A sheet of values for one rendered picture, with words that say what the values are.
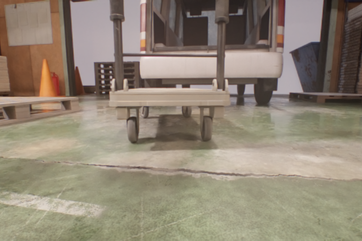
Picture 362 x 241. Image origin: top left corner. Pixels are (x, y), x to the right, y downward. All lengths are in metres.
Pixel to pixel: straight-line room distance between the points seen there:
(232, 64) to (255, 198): 1.78
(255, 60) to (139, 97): 1.65
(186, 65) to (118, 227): 1.90
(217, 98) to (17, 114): 1.26
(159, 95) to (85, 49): 6.69
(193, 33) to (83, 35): 4.07
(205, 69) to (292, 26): 4.55
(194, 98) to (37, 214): 0.47
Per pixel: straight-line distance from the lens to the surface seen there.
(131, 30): 6.67
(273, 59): 2.21
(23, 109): 1.63
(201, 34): 4.21
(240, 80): 2.34
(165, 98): 0.64
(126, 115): 0.66
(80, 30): 7.47
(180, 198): 0.43
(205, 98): 0.66
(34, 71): 5.93
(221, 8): 0.71
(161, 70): 2.21
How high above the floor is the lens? 0.22
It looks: 10 degrees down
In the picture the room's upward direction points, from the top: straight up
